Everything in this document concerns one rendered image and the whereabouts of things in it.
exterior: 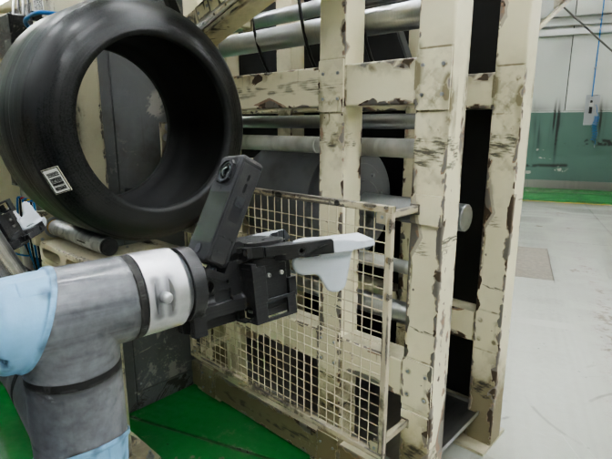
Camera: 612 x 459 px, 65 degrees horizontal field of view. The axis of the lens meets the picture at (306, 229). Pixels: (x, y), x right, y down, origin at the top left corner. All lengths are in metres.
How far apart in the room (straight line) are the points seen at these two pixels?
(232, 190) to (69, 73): 0.75
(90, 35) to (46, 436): 0.90
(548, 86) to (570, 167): 1.54
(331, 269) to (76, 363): 0.25
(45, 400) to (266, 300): 0.20
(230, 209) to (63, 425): 0.23
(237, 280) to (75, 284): 0.16
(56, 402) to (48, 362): 0.03
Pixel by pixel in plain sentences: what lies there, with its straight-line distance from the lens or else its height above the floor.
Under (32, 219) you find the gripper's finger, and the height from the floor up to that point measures 1.02.
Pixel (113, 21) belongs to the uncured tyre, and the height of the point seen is 1.41.
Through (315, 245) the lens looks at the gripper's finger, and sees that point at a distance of 0.48.
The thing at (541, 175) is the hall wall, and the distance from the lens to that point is 10.21.
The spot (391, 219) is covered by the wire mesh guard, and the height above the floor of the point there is 0.97.
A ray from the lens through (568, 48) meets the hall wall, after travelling 10.34.
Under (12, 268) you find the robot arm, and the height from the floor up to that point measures 1.06.
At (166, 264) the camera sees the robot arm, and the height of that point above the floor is 1.07.
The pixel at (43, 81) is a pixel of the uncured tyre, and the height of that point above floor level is 1.28.
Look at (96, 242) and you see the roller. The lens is 1.27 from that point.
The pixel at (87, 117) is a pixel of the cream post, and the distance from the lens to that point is 1.61.
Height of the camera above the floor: 1.19
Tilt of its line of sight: 12 degrees down
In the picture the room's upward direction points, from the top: straight up
